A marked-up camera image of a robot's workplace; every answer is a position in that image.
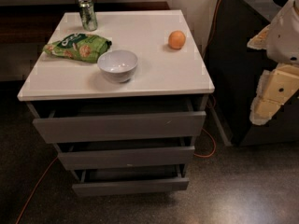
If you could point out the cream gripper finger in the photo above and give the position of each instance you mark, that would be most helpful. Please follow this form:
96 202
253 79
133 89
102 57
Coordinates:
275 89
259 41

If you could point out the orange fruit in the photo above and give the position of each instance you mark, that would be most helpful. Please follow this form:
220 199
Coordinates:
176 40

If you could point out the grey top drawer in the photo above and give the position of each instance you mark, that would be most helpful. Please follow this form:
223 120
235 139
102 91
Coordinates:
121 119

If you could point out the grey drawer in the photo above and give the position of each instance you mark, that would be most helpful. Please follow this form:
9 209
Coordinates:
121 119
125 153
133 180

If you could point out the grey bottom drawer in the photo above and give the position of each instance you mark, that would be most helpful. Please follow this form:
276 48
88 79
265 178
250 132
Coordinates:
133 180

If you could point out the grey middle drawer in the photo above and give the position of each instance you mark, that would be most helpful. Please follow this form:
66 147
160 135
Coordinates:
125 153

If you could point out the dark counter cabinet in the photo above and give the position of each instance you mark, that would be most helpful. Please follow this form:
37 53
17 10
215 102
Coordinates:
235 71

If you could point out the white bowl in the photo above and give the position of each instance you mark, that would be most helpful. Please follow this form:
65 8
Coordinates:
118 66

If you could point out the green soda can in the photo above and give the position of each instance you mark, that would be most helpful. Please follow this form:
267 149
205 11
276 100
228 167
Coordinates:
87 15

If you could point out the green snack bag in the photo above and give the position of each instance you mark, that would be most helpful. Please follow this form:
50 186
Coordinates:
80 47

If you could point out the dark wooden bench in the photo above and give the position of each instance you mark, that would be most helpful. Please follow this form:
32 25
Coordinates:
36 23

